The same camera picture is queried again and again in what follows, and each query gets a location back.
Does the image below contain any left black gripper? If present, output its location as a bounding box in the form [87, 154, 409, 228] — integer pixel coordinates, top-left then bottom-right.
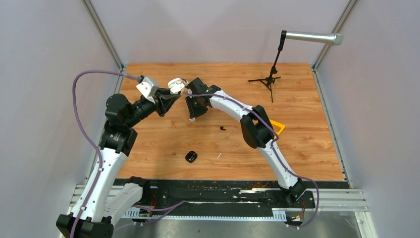
[125, 87, 180, 128]

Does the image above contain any white earbud charging case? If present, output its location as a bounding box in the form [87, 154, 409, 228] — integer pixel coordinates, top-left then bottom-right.
[167, 78, 186, 95]

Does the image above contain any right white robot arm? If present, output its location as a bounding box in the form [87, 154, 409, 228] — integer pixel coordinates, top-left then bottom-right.
[185, 78, 306, 207]

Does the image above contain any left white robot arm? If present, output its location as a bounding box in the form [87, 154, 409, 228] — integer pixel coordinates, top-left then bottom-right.
[56, 88, 181, 238]

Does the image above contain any black earbud charging case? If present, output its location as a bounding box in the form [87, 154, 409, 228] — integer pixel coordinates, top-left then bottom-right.
[185, 151, 198, 163]

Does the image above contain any yellow triangular plastic piece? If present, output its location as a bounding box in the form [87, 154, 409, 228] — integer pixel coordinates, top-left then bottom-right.
[269, 119, 286, 135]

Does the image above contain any black tripod stand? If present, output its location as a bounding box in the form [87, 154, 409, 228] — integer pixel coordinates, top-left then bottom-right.
[248, 30, 287, 103]

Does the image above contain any silver microphone tube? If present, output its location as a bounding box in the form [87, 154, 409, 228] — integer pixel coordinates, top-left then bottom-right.
[282, 31, 344, 46]

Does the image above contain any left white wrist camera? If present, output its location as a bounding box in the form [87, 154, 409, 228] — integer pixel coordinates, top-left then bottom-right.
[136, 76, 158, 104]

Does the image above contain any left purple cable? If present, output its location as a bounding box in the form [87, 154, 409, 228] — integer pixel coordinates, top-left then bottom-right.
[69, 69, 145, 238]

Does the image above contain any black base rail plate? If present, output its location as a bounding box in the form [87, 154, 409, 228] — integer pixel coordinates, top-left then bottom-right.
[135, 179, 316, 217]

